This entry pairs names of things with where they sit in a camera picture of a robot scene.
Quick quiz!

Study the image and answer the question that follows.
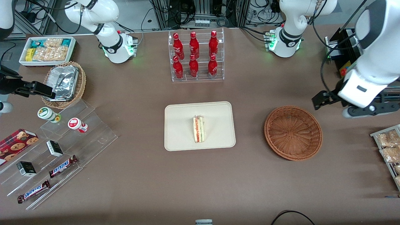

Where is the red cola bottle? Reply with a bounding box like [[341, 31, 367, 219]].
[[188, 54, 199, 78], [173, 32, 185, 60], [189, 31, 200, 59], [208, 30, 219, 58], [172, 56, 184, 80], [207, 54, 218, 79]]

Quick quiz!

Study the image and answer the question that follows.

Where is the tray of wrapped pastries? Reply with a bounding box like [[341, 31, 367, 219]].
[[370, 124, 400, 192]]

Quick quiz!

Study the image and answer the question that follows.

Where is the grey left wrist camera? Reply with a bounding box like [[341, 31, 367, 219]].
[[342, 103, 400, 119]]

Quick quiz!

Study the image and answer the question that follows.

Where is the black floor cable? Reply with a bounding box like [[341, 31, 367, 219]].
[[270, 210, 316, 225]]

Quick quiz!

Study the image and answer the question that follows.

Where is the silver foil tray stack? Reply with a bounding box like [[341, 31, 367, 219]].
[[47, 65, 79, 101]]

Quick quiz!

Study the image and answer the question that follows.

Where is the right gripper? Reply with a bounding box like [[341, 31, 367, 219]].
[[0, 66, 56, 99]]

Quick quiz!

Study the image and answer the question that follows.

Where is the small clear cracker bag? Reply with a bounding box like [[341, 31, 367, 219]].
[[44, 38, 63, 48]]

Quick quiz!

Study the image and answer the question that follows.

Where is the green lid yogurt cup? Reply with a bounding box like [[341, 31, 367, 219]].
[[37, 107, 62, 123]]

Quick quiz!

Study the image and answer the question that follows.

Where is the small black box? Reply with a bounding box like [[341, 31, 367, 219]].
[[16, 161, 37, 178], [46, 140, 64, 157]]

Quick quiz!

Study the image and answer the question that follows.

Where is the black food warmer cabinet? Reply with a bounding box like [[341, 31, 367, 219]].
[[324, 27, 400, 105]]

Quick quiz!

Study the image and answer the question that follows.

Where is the clear acrylic stepped stand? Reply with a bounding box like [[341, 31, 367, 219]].
[[0, 99, 118, 210]]

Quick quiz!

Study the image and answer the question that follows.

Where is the red cookie box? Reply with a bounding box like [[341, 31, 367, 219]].
[[0, 128, 39, 167]]

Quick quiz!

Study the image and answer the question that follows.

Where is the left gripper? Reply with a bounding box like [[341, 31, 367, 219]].
[[312, 69, 390, 110]]

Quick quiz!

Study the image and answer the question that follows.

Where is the light tan wicker basket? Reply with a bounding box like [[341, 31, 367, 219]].
[[41, 61, 87, 109]]

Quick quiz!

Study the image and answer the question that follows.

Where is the cream plastic tray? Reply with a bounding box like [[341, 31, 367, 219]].
[[164, 101, 236, 152]]

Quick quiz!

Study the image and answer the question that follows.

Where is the large clear cracker bag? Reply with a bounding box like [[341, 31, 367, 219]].
[[32, 46, 68, 62]]

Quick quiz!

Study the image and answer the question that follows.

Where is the white rectangular snack bin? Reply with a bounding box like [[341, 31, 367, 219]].
[[19, 36, 77, 68]]

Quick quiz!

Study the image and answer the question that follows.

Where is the clear acrylic bottle rack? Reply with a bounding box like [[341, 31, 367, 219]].
[[168, 27, 225, 82]]

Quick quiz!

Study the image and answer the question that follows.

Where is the brown round wicker basket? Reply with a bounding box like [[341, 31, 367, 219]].
[[264, 106, 323, 161]]

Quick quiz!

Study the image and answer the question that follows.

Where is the triangular sandwich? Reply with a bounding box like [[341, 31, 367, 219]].
[[192, 115, 205, 143]]

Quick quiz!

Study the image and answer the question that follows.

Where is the brown snickers bar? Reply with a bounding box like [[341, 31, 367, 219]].
[[48, 155, 79, 178], [17, 180, 51, 204]]

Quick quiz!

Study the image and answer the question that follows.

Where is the red lid yogurt cup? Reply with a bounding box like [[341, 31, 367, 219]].
[[68, 117, 88, 134]]

